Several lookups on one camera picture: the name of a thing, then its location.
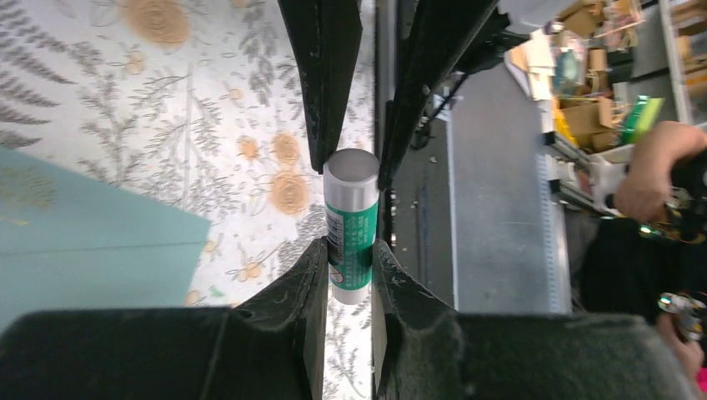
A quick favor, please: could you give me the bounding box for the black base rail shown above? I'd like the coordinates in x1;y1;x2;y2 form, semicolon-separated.
374;0;457;310

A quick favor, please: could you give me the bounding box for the operator forearm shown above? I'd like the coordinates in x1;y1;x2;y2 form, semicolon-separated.
614;121;706;223

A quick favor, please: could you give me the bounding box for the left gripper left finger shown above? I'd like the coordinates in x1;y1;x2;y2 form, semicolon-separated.
1;238;328;399

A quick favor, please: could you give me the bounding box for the cardboard box pile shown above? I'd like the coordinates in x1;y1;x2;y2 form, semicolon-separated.
505;1;663;153

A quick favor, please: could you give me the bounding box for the floral table mat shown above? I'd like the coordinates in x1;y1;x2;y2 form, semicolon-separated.
1;1;373;399

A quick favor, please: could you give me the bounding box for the green white glue stick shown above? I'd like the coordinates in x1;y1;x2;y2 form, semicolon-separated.
323;148;379;305

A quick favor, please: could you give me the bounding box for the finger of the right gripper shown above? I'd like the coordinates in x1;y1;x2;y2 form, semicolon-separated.
278;0;363;173
378;0;498;191

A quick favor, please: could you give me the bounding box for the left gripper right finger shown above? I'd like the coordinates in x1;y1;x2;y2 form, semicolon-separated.
372;241;696;399

